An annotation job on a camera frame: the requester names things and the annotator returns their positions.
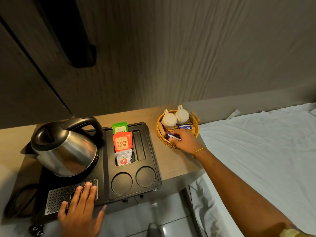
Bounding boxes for person's right hand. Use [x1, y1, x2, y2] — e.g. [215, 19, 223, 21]
[169, 129, 206, 158]

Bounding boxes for person's left hand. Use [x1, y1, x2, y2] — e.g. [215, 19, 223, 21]
[58, 182, 107, 237]

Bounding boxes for person's right forearm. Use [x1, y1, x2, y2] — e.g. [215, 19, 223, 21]
[195, 149, 308, 237]

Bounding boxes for perforated metal drip plate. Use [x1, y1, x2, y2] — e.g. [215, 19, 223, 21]
[44, 179, 98, 216]

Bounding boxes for round wicker basket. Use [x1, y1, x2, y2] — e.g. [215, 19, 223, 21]
[156, 110, 201, 149]

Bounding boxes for white ceramic cup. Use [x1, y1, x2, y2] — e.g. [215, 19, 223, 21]
[175, 105, 190, 125]
[161, 109, 178, 129]

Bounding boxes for yellow wrist band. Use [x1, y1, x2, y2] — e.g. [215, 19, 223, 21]
[192, 147, 208, 158]

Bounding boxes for black power plug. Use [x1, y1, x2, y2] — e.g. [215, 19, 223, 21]
[28, 223, 45, 236]

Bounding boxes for steel electric kettle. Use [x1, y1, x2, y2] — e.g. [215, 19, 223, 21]
[20, 117, 105, 178]

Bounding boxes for black plastic kettle tray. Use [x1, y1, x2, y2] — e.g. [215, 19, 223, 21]
[31, 122, 162, 226]

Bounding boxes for white sachet with red mark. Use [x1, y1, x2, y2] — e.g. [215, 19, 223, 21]
[115, 149, 133, 167]

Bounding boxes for orange tea packet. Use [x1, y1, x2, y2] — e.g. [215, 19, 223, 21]
[113, 132, 133, 154]

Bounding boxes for person's dark shoe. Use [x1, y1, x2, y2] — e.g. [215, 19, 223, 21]
[147, 222, 161, 237]

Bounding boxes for green tea packet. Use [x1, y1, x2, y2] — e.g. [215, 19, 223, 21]
[112, 121, 128, 135]

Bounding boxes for white bed sheet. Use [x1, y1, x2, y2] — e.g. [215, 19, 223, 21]
[189, 102, 316, 237]

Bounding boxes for dark wooden cabinet door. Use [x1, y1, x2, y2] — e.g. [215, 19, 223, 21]
[0, 0, 73, 130]

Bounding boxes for beige sleeve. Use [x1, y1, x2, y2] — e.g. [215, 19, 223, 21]
[278, 223, 309, 237]

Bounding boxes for black power cable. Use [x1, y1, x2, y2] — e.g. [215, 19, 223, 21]
[3, 183, 41, 220]

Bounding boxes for black long door handle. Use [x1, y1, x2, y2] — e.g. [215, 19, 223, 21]
[32, 0, 97, 68]

